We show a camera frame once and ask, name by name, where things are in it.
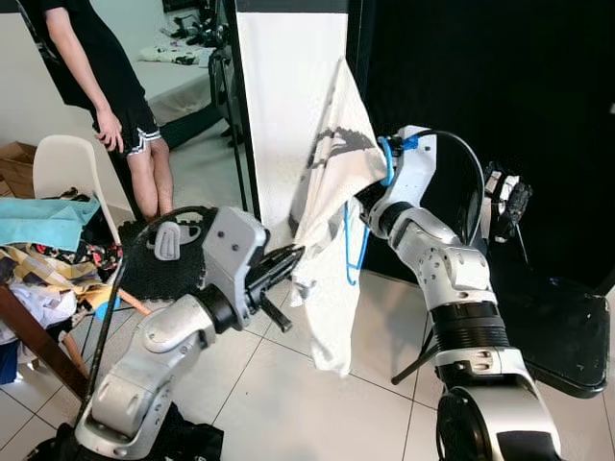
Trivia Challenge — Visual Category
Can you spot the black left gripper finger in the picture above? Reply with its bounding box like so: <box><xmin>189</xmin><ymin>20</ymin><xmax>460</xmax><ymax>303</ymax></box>
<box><xmin>252</xmin><ymin>244</ymin><xmax>307</xmax><ymax>281</ymax></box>
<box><xmin>259</xmin><ymin>251</ymin><xmax>307</xmax><ymax>292</ymax></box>

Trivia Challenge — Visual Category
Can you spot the blue plastic hanger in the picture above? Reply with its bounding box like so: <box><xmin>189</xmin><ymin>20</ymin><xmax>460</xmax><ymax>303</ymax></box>
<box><xmin>342</xmin><ymin>134</ymin><xmax>400</xmax><ymax>287</ymax></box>

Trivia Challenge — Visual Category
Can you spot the white t-shirt with grey print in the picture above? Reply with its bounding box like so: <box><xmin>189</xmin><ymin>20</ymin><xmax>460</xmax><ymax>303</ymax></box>
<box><xmin>288</xmin><ymin>56</ymin><xmax>390</xmax><ymax>378</ymax></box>

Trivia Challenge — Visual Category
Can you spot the white plastic holder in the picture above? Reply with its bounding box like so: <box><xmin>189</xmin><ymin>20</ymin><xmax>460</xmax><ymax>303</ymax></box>
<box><xmin>152</xmin><ymin>221</ymin><xmax>184</xmax><ymax>263</ymax></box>

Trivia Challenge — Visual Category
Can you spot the black white device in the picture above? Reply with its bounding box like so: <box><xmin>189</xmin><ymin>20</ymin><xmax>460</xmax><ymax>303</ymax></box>
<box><xmin>480</xmin><ymin>161</ymin><xmax>535</xmax><ymax>243</ymax></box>

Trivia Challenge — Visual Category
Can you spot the white backdrop panel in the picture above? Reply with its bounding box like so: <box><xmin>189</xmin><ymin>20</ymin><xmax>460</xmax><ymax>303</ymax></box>
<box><xmin>235</xmin><ymin>0</ymin><xmax>350</xmax><ymax>236</ymax></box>

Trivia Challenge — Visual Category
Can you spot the black stand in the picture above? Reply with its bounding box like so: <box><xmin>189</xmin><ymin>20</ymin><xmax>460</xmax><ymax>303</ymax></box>
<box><xmin>207</xmin><ymin>0</ymin><xmax>260</xmax><ymax>227</ymax></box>

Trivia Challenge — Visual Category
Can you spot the white mattress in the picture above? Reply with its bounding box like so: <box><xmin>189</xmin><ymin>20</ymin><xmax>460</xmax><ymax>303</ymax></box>
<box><xmin>135</xmin><ymin>38</ymin><xmax>227</xmax><ymax>126</ymax></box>

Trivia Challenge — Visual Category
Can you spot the black backdrop curtain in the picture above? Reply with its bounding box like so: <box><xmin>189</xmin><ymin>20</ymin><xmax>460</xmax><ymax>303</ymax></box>
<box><xmin>346</xmin><ymin>0</ymin><xmax>615</xmax><ymax>289</ymax></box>

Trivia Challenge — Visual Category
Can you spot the yellow patterned garment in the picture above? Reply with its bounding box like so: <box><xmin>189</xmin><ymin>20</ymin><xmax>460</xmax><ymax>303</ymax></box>
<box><xmin>0</xmin><ymin>240</ymin><xmax>126</xmax><ymax>323</ymax></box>

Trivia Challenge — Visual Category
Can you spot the teal towel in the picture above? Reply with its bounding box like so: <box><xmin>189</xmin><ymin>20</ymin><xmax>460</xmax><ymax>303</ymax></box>
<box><xmin>0</xmin><ymin>195</ymin><xmax>103</xmax><ymax>254</ymax></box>

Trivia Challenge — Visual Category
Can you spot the black folding chair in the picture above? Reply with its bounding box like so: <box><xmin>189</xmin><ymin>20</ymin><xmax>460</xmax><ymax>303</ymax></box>
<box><xmin>389</xmin><ymin>158</ymin><xmax>613</xmax><ymax>400</ymax></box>

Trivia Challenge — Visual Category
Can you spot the white plastic chair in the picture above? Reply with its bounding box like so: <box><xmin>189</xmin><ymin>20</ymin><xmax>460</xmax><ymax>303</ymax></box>
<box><xmin>32</xmin><ymin>134</ymin><xmax>123</xmax><ymax>246</ymax></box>

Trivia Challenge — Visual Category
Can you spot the person in black clothes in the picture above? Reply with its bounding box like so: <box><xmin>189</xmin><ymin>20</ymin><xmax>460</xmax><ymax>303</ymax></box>
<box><xmin>19</xmin><ymin>0</ymin><xmax>176</xmax><ymax>220</ymax></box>

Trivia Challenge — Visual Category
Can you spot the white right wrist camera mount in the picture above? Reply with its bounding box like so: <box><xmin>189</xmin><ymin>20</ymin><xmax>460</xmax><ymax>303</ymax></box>
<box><xmin>384</xmin><ymin>125</ymin><xmax>440</xmax><ymax>207</ymax></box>

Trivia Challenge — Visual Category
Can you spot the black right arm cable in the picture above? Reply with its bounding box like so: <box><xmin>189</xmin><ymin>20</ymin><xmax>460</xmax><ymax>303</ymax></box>
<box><xmin>408</xmin><ymin>128</ymin><xmax>487</xmax><ymax>246</ymax></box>

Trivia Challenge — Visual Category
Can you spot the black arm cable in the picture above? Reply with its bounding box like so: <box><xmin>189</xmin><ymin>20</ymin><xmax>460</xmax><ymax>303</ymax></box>
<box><xmin>82</xmin><ymin>205</ymin><xmax>217</xmax><ymax>404</ymax></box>
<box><xmin>408</xmin><ymin>128</ymin><xmax>487</xmax><ymax>246</ymax></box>

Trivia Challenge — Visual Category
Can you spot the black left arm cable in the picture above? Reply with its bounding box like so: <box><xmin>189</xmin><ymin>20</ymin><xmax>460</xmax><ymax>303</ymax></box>
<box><xmin>82</xmin><ymin>205</ymin><xmax>217</xmax><ymax>404</ymax></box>

